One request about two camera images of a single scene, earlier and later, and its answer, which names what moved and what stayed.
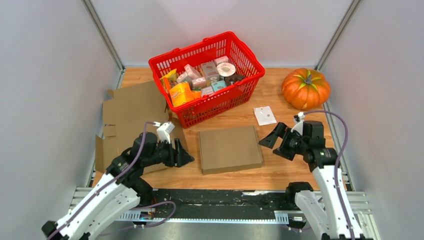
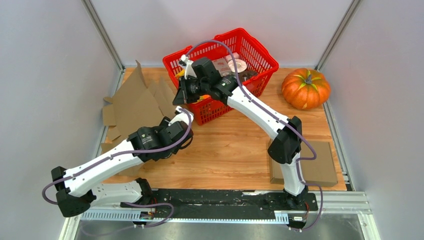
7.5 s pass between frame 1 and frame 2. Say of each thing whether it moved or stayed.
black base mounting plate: stayed
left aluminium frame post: stayed
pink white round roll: moved
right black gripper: moved
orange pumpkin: stayed
